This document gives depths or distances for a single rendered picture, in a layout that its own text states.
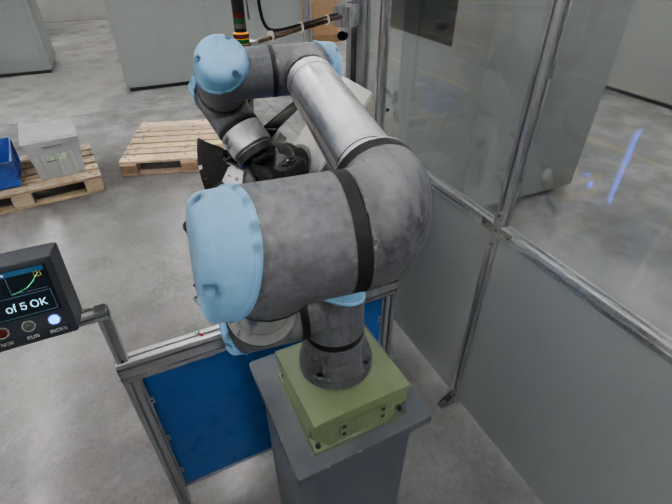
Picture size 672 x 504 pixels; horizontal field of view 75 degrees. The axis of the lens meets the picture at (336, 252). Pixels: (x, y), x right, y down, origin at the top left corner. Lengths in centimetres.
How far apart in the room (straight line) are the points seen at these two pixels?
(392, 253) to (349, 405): 54
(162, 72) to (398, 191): 666
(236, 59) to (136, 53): 624
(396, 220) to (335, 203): 5
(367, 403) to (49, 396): 198
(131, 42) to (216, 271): 658
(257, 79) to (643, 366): 118
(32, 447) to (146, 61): 541
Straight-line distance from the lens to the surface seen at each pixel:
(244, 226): 34
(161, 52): 692
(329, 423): 86
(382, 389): 89
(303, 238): 34
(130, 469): 221
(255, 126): 77
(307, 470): 92
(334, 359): 85
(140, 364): 137
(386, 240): 36
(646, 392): 146
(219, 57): 68
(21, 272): 113
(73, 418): 247
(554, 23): 137
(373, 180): 38
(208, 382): 152
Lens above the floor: 182
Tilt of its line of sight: 37 degrees down
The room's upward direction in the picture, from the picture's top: straight up
